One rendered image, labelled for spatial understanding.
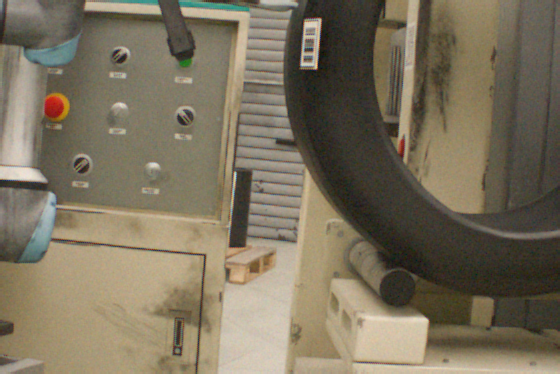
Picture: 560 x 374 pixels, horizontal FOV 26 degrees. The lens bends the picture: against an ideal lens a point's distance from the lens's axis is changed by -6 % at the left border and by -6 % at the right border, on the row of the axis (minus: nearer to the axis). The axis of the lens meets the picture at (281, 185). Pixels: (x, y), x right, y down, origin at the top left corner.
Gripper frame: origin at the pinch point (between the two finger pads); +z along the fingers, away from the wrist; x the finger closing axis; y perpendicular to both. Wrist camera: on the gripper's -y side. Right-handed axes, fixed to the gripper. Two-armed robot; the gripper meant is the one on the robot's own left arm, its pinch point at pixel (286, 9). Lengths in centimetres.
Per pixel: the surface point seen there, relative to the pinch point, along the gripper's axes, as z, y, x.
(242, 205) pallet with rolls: 29, -76, 737
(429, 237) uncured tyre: 21.8, -23.7, -12.2
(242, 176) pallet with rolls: 24, -55, 736
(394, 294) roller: 19.4, -31.3, -11.2
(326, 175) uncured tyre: 8.6, -19.3, -8.2
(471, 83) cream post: 30.7, -2.0, 25.9
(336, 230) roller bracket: 14.9, -27.7, 23.4
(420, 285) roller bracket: 29.1, -33.2, 23.4
